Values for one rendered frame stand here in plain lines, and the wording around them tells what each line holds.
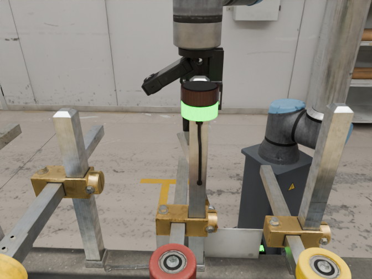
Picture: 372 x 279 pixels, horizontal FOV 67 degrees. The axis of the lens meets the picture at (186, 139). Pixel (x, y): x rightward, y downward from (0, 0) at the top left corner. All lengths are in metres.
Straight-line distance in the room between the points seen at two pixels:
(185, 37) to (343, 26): 0.69
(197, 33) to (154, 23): 2.69
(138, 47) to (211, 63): 2.73
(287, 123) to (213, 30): 0.82
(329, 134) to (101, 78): 3.07
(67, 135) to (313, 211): 0.52
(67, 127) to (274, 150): 0.99
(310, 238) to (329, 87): 0.63
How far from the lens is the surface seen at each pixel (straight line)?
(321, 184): 0.63
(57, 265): 0.83
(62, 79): 3.63
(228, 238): 0.74
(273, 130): 1.32
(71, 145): 0.58
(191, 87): 0.44
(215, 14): 0.53
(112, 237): 1.84
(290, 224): 0.70
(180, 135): 0.63
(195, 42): 0.52
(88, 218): 0.69
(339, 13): 1.11
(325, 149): 0.58
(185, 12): 0.52
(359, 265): 0.88
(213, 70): 0.56
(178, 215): 0.64
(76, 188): 0.63
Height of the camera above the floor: 1.31
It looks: 28 degrees down
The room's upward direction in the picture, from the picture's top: straight up
